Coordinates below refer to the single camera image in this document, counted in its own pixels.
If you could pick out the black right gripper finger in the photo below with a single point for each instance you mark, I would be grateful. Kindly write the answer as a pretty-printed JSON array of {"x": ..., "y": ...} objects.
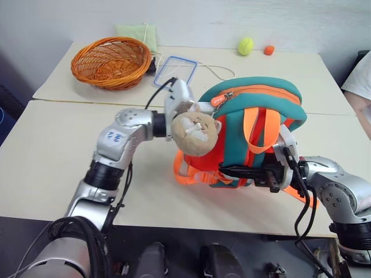
[
  {"x": 240, "y": 168},
  {"x": 243, "y": 176}
]

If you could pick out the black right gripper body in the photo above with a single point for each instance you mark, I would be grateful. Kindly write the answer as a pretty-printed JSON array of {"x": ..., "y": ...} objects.
[{"x": 269, "y": 177}]

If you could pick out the orange and teal backpack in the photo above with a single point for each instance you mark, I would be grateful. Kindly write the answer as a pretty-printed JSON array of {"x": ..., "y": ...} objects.
[{"x": 261, "y": 95}]

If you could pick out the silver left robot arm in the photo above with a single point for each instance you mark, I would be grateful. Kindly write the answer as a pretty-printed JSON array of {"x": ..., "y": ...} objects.
[{"x": 119, "y": 142}]

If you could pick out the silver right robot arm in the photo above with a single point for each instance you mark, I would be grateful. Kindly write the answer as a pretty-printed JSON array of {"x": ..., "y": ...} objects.
[{"x": 336, "y": 185}]

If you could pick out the beige plush animal head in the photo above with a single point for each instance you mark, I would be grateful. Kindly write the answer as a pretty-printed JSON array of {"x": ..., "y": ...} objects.
[{"x": 194, "y": 133}]

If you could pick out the dark rounded shape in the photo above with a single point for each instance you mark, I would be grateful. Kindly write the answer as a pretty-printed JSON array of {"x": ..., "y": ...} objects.
[
  {"x": 220, "y": 262},
  {"x": 152, "y": 260}
]

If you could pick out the small orange ball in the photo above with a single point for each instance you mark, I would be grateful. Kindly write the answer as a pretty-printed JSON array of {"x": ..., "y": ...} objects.
[{"x": 269, "y": 50}]

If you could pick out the yellow tennis ball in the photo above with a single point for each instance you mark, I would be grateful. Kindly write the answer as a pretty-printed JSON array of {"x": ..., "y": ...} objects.
[{"x": 245, "y": 46}]

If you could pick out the clear lid with blue rim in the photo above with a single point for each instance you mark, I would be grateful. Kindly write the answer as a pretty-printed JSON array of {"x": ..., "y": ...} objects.
[{"x": 162, "y": 72}]

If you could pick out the person in white shirt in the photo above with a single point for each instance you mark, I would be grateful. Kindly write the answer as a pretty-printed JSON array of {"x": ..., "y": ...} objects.
[{"x": 360, "y": 78}]

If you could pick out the small black object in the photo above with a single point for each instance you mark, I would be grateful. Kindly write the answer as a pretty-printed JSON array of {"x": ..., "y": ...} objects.
[{"x": 152, "y": 66}]

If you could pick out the green cloth pouch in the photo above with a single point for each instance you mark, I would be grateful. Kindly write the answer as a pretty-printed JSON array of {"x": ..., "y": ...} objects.
[{"x": 149, "y": 36}]

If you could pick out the orange wicker basket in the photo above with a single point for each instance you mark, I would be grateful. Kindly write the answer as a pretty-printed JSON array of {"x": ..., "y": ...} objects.
[{"x": 111, "y": 62}]

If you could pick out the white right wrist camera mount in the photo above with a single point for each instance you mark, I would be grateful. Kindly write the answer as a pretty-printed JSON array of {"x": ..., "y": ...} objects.
[{"x": 290, "y": 144}]

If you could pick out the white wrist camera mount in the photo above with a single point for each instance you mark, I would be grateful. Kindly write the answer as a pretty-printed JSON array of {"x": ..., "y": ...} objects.
[
  {"x": 290, "y": 144},
  {"x": 180, "y": 95}
]

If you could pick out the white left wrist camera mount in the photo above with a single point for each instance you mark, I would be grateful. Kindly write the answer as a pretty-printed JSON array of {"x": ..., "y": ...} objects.
[{"x": 180, "y": 95}]

